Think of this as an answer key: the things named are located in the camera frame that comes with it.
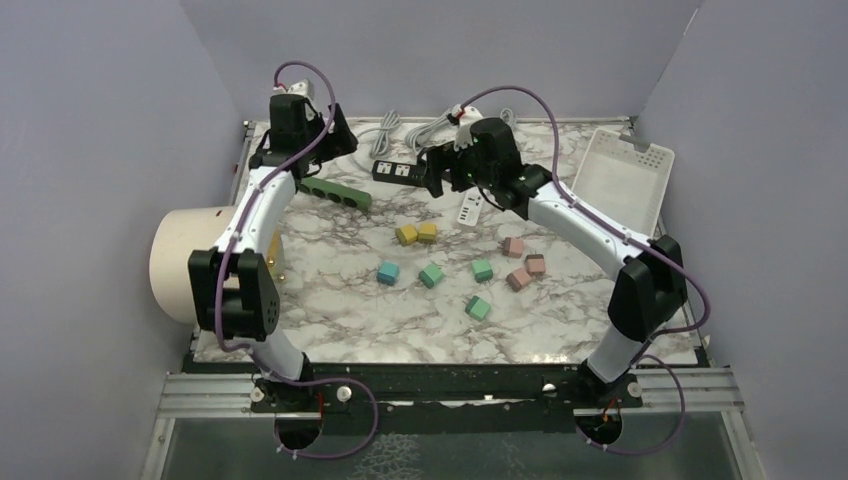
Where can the green USB charger plug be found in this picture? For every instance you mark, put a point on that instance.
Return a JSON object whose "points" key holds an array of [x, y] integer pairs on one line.
{"points": [[431, 275]]}

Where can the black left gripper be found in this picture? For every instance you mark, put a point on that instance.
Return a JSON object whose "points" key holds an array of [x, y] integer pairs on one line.
{"points": [[335, 143]]}

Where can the light green charger plug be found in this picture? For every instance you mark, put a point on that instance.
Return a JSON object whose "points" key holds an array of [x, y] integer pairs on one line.
{"points": [[477, 308]]}

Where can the white power strip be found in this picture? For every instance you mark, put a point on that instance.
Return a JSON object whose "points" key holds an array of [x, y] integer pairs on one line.
{"points": [[470, 209]]}

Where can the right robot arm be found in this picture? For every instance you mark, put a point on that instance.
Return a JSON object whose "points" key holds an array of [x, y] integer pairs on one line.
{"points": [[649, 285]]}

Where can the green power strip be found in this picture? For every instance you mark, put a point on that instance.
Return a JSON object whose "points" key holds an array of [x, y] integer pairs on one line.
{"points": [[337, 193]]}

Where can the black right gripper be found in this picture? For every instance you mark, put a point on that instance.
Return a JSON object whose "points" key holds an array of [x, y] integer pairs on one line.
{"points": [[442, 158]]}

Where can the white plastic basket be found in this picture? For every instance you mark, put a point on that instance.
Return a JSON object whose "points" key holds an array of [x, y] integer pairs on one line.
{"points": [[625, 178]]}

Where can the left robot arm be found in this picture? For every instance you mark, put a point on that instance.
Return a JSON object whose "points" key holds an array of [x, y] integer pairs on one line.
{"points": [[233, 288]]}

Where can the cream cylindrical drum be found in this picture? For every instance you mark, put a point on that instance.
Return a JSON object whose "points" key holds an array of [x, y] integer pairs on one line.
{"points": [[179, 234]]}

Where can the pink USB charger plug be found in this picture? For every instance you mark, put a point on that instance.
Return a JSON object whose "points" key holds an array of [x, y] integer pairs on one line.
{"points": [[535, 265]]}

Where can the aluminium front rail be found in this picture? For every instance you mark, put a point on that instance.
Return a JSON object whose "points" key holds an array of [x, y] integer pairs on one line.
{"points": [[193, 396]]}

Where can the teal blue charger plug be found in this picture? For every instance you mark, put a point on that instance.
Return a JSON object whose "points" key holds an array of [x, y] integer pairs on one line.
{"points": [[388, 273]]}

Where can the yellow charger plug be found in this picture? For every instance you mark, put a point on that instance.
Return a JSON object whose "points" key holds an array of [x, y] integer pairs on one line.
{"points": [[427, 233], [407, 234]]}

